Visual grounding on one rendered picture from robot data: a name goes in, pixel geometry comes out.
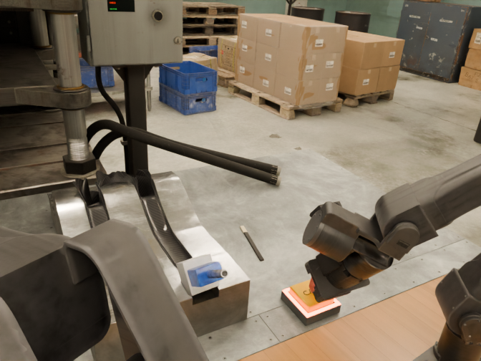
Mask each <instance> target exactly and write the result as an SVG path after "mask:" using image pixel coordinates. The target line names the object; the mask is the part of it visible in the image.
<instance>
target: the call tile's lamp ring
mask: <svg viewBox="0 0 481 361"><path fill-rule="evenodd" d="M289 290H290V288H287V289H284V290H282V291H283V292H284V293H285V295H286V296H287V297H288V298H289V299H290V300H291V301H292V302H293V303H294V304H295V305H296V306H297V307H298V308H299V309H300V310H301V312H302V313H303V314H304V315H305V316H306V317H307V318H308V317H311V316H313V315H315V314H318V313H320V312H323V311H326V310H327V309H331V308H333V307H336V306H339V305H340V303H339V302H338V301H337V300H336V299H334V302H335V303H334V304H331V305H329V306H327V307H324V308H321V309H318V310H316V311H314V312H311V313H307V312H306V311H305V310H304V309H303V308H302V307H301V305H300V304H299V303H298V302H297V301H296V300H295V299H294V298H293V297H292V296H291V295H290V294H289V293H288V291H289Z"/></svg>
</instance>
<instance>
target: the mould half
mask: <svg viewBox="0 0 481 361"><path fill-rule="evenodd" d="M151 178H152V179H153V180H154V182H155V186H156V189H157V194H158V196H159V199H160V202H161V204H162V208H163V210H164V212H165V215H166V217H167V220H168V223H169V224H170V227H171V229H172V230H173V233H174V234H175V235H176V236H177V238H178V239H179V240H180V242H181V243H182V245H183V246H184V247H185V248H186V249H187V250H188V252H189V253H190V255H191V256H192V257H193V258H194V257H196V256H200V255H203V254H210V255H211V258H212V260H213V262H214V261H219V262H220V265H221V267H222V269H225V270H227V271H228V276H227V277H226V278H224V279H221V280H220V281H218V282H219V287H218V288H219V297H216V298H214V299H210V300H208V301H205V302H201V303H198V304H194V305H193V298H192V297H191V296H189V295H188V293H187V292H186V290H185V289H184V287H183V285H182V284H181V283H180V282H181V280H180V275H179V272H178V270H177V269H176V268H175V266H173V264H172V262H171V260H169V258H168V257H167V255H166V253H165V252H164V251H163V250H162V248H161V246H160V245H159V243H158V242H157V240H156V239H155V237H154V236H153V234H152V231H151V229H150V226H149V223H148V222H147V218H146V215H145V212H144V210H143V207H142V204H141V202H140V198H139V196H138V194H137V191H136V189H135V187H134V185H133V184H132V183H129V182H113V183H108V184H105V185H103V186H102V187H101V188H100V189H101V192H102V194H103V196H104V197H105V203H106V206H107V211H108V214H109V217H110V219H112V218H114V219H117V220H121V221H125V222H128V223H131V224H132V225H134V226H136V227H137V228H138V229H139V230H140V231H141V232H142V233H143V234H144V236H145V237H146V239H147V240H148V242H149V244H150V245H151V247H152V250H153V251H154V253H155V255H156V257H157V260H158V261H159V263H160V265H161V267H162V270H163V271H164V273H165V276H166V277H167V279H168V281H169V282H170V285H171V287H172V288H173V291H174V293H175V295H176V297H177V298H178V301H179V303H180V305H181V307H182V308H183V310H184V312H185V314H186V316H187V318H188V320H189V322H190V324H191V326H192V328H193V330H194V332H195V334H196V336H197V337H200V336H203V335H204V334H208V333H211V332H214V331H216V330H219V329H222V328H224V327H227V326H230V325H232V324H235V323H238V322H241V321H243V320H246V319H247V314H248V298H249V290H250V281H251V280H250V279H249V278H248V276H247V275H246V274H245V273H244V272H243V270H242V269H241V268H240V267H239V265H237V263H236V262H235V261H234V260H233V259H232V257H231V256H230V255H229V254H228V252H225V251H224V249H223V248H222V247H221V246H220V245H219V244H218V242H217V241H216V240H215V239H214V238H213V237H212V236H211V235H210V234H209V233H208V232H207V231H206V230H205V229H204V228H203V226H202V225H201V223H200V222H199V220H198V217H197V216H196V214H195V211H194V209H193V207H192V204H191V202H190V199H189V198H188V195H187V193H186V191H185V188H184V186H183V184H182V182H181V180H180V179H179V178H178V176H177V175H175V174H174V173H173V172H172V171H168V172H163V173H155V174H151ZM48 196H49V204H50V208H51V214H52V219H53V222H54V226H55V229H56V232H57V234H60V235H65V236H69V237H75V236H77V235H79V234H81V233H83V232H85V231H88V230H90V229H91V228H90V224H89V220H88V217H87V212H86V210H85V207H84V203H83V200H82V198H81V196H80V194H79V191H78V190H77V188H76V187H72V188H63V189H59V190H54V191H52V194H49V195H48ZM104 282H105V281H104ZM105 289H106V293H107V300H108V304H109V308H110V315H111V323H110V328H109V330H108V332H107V334H106V335H105V336H104V338H103V339H102V340H101V341H100V342H98V343H97V344H96V345H95V346H93V347H91V348H90V349H91V352H92V356H93V360H94V361H126V360H125V355H124V352H123V348H122V343H121V340H120V335H119V332H118V328H117V323H116V320H115V315H114V312H113V308H112V303H111V300H110V294H109V291H108V288H107V285H106V284H105Z"/></svg>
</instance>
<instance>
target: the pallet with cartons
mask: <svg viewBox="0 0 481 361"><path fill-rule="evenodd" d="M404 43H405V40H404V39H397V38H392V37H384V36H379V35H375V34H367V33H363V32H355V31H350V30H348V33H347V38H346V46H345V50H344V59H343V64H342V68H341V76H340V82H339V91H338V95H343V96H345V97H346V99H345V100H344V101H343V100H342V104H343V105H346V106H349V107H357V105H359V101H361V102H365V103H368V104H374V103H377V99H378V98H382V99H384V100H393V96H394V89H395V87H396V84H397V78H398V74H399V68H400V65H399V64H400V61H401V58H402V52H403V48H404Z"/></svg>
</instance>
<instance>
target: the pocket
mask: <svg viewBox="0 0 481 361"><path fill-rule="evenodd" d="M218 287H219V286H217V287H214V288H212V289H209V290H206V291H204V292H201V293H199V294H196V295H193V296H191V297H192V298H193V305H194V304H198V303H201V302H205V301H208V300H210V299H214V298H216V297H219V288H218Z"/></svg>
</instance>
